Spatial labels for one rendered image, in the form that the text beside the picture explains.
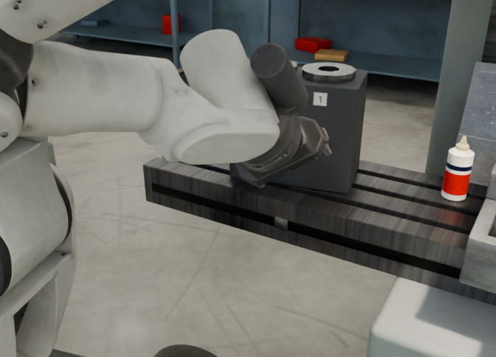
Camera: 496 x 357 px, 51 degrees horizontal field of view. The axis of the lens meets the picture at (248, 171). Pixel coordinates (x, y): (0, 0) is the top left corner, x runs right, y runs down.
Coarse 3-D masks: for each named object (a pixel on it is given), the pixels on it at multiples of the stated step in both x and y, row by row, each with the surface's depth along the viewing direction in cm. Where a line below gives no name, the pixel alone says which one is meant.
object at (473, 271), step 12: (492, 204) 72; (480, 216) 69; (492, 216) 69; (480, 228) 67; (492, 228) 67; (468, 240) 65; (480, 240) 64; (492, 240) 64; (468, 252) 66; (480, 252) 65; (492, 252) 64; (468, 264) 66; (480, 264) 65; (492, 264) 64; (468, 276) 67; (480, 276) 66; (492, 276) 65; (480, 288) 67; (492, 288) 66
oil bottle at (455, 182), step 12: (456, 144) 86; (456, 156) 85; (468, 156) 84; (456, 168) 85; (468, 168) 85; (444, 180) 88; (456, 180) 86; (468, 180) 86; (444, 192) 88; (456, 192) 87
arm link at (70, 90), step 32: (32, 64) 36; (64, 64) 38; (96, 64) 40; (128, 64) 42; (32, 96) 36; (64, 96) 37; (96, 96) 39; (128, 96) 41; (32, 128) 38; (64, 128) 39; (96, 128) 41; (128, 128) 43
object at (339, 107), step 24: (312, 72) 86; (336, 72) 86; (360, 72) 91; (312, 96) 85; (336, 96) 83; (360, 96) 85; (336, 120) 85; (360, 120) 91; (336, 144) 87; (360, 144) 97; (312, 168) 90; (336, 168) 89; (336, 192) 91
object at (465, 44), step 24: (456, 0) 108; (480, 0) 105; (456, 24) 109; (480, 24) 107; (456, 48) 111; (480, 48) 108; (456, 72) 113; (456, 96) 114; (456, 120) 116; (432, 144) 121; (432, 168) 123
